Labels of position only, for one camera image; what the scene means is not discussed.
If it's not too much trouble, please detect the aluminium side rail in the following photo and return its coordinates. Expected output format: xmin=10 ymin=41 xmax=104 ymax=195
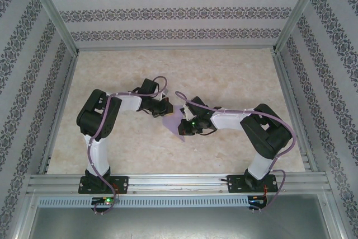
xmin=39 ymin=51 xmax=81 ymax=174
xmin=272 ymin=51 xmax=318 ymax=172

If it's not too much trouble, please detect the lilac cloth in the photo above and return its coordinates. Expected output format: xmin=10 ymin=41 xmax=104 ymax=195
xmin=162 ymin=105 xmax=187 ymax=143

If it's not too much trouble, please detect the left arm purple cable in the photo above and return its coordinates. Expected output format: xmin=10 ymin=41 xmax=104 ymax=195
xmin=87 ymin=76 xmax=169 ymax=216

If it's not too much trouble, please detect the aluminium mounting rail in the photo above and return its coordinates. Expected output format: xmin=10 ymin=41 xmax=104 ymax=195
xmin=26 ymin=173 xmax=332 ymax=195

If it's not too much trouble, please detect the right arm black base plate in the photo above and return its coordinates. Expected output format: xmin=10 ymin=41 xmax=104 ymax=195
xmin=228 ymin=174 xmax=279 ymax=194

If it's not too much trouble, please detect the grey metal sheet panel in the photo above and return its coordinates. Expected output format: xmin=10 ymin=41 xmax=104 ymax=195
xmin=13 ymin=194 xmax=345 ymax=239

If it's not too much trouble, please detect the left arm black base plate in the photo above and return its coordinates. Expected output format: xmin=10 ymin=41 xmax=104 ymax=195
xmin=78 ymin=176 xmax=129 ymax=195

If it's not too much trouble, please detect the aluminium frame post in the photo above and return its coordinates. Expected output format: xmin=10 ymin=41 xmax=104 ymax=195
xmin=272 ymin=0 xmax=327 ymax=54
xmin=23 ymin=0 xmax=81 ymax=55

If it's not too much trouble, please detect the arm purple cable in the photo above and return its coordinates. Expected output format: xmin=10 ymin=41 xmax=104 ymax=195
xmin=175 ymin=91 xmax=298 ymax=213
xmin=87 ymin=76 xmax=169 ymax=216

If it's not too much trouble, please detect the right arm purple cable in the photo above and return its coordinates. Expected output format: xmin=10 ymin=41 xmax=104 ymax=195
xmin=175 ymin=91 xmax=298 ymax=213

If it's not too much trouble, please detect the slotted grey cable duct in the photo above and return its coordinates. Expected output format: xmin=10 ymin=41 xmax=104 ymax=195
xmin=37 ymin=195 xmax=249 ymax=208

